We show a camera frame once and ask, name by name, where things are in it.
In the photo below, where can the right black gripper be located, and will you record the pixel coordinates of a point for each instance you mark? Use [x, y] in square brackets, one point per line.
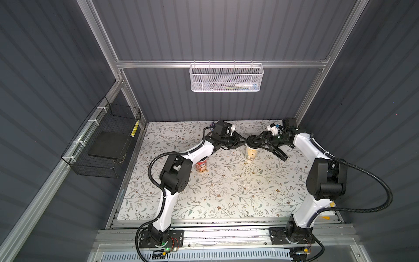
[273, 144]

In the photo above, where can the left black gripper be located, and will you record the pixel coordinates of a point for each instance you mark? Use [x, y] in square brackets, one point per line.
[232, 142]

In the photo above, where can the black cup lid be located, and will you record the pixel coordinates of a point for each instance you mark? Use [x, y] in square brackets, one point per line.
[254, 141]

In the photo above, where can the beige patterned paper cup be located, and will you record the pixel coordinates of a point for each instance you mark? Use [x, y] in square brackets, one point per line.
[251, 153]

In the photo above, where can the red patterned paper cup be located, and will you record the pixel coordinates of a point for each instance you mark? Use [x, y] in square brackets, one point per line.
[201, 165]

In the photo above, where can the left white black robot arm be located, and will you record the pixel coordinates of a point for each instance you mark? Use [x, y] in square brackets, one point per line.
[175, 176]

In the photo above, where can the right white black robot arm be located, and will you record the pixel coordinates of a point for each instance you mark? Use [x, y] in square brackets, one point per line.
[326, 181]

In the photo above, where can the floral table mat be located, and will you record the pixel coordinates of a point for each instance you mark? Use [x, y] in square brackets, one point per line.
[231, 186]

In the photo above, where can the marker in white basket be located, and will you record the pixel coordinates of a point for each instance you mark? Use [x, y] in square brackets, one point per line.
[247, 86]

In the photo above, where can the white wire mesh basket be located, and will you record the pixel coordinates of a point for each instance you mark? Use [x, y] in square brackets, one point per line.
[221, 77]

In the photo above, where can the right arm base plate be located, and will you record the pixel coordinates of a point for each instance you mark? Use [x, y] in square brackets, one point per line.
[281, 236]

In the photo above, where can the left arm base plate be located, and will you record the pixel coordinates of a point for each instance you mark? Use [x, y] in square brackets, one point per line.
[173, 237]

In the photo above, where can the black wire basket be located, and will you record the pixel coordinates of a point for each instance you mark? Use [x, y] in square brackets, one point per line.
[103, 146]

